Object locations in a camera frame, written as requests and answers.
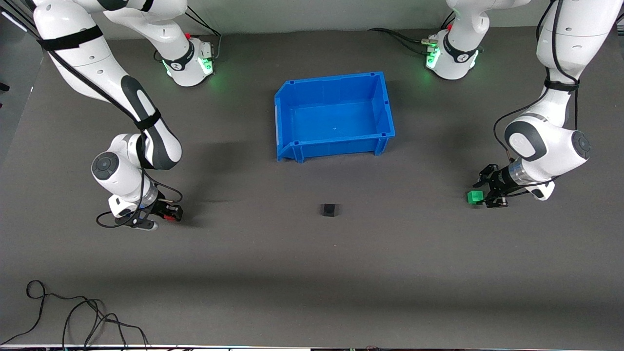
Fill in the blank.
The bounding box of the dark grey table mat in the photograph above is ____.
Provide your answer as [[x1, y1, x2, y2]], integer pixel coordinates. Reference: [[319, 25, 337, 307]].
[[0, 19, 624, 348]]

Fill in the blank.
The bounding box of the blue plastic storage bin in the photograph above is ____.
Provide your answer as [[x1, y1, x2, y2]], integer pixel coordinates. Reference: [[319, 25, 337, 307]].
[[274, 71, 396, 163]]

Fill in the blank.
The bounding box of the loose thin black cable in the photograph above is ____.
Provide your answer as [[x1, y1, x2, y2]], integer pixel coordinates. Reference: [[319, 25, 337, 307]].
[[0, 280, 151, 351]]

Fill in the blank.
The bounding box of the black right arm base cable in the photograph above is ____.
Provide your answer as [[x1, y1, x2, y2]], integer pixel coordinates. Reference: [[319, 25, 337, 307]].
[[185, 6, 222, 63]]

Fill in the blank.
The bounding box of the black arm base cable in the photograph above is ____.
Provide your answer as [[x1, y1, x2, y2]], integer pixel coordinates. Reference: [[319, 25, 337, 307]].
[[368, 28, 437, 55], [185, 6, 222, 63]]

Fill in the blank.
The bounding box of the black left arm base cable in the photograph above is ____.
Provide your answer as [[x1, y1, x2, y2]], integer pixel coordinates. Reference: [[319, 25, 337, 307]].
[[368, 28, 437, 55]]

